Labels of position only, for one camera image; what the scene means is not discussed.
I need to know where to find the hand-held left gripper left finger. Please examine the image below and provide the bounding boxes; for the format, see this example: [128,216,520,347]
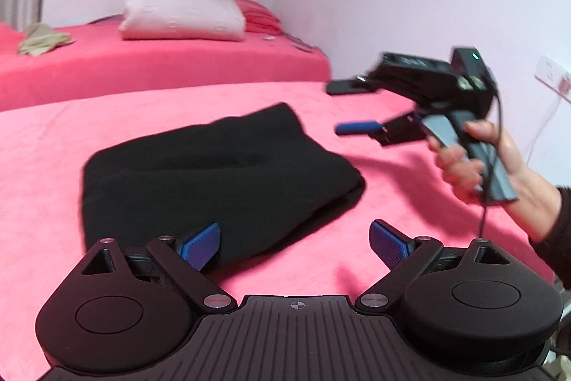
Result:
[78,222,238,313]

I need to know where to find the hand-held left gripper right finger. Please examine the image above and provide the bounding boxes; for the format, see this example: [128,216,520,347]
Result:
[354,219,514,313]

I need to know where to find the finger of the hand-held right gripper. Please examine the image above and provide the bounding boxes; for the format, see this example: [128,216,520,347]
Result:
[334,112,426,149]
[326,78,380,97]

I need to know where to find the black knit pants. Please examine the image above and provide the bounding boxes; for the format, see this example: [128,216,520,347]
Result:
[80,102,367,270]

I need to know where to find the person's right forearm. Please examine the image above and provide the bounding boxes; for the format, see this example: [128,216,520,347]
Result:
[529,184,571,290]

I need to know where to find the person's right hand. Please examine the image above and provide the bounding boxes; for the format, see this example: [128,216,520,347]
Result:
[427,120,562,242]

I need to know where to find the folded pink cloth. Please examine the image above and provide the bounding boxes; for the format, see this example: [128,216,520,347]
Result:
[234,0,283,36]

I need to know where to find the pink fleece blanket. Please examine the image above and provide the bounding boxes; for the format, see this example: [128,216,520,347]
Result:
[0,80,558,381]

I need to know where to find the pink bed cover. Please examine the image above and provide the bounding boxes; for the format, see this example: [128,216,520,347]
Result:
[0,21,333,111]

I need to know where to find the white embossed pillow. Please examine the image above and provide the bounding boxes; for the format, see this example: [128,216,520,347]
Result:
[118,0,247,42]

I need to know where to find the beige crumpled garment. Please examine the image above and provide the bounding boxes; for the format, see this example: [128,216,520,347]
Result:
[17,22,76,58]

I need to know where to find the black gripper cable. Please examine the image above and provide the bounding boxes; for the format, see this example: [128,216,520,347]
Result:
[476,73,507,240]

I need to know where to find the white charger cable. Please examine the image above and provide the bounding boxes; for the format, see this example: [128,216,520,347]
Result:
[524,80,571,170]

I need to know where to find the white wall socket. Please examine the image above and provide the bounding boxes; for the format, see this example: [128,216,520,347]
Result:
[534,55,571,100]

